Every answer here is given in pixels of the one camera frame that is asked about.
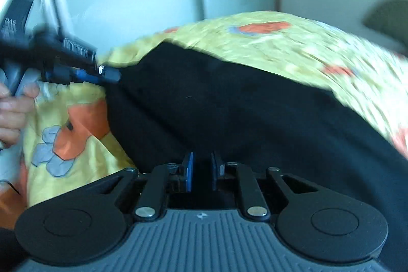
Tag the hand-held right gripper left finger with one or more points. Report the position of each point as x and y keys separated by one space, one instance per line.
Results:
x=189 y=171

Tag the black pants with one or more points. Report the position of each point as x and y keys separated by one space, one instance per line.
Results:
x=223 y=112

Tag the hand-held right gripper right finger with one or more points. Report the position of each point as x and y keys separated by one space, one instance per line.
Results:
x=216 y=170

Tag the yellow printed blanket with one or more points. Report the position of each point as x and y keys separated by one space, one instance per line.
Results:
x=287 y=42

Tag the person's left hand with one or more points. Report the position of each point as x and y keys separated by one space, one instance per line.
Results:
x=12 y=112

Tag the green padded headboard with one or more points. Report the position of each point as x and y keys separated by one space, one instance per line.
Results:
x=390 y=17

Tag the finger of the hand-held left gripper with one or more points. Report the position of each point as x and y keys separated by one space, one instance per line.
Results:
x=108 y=74

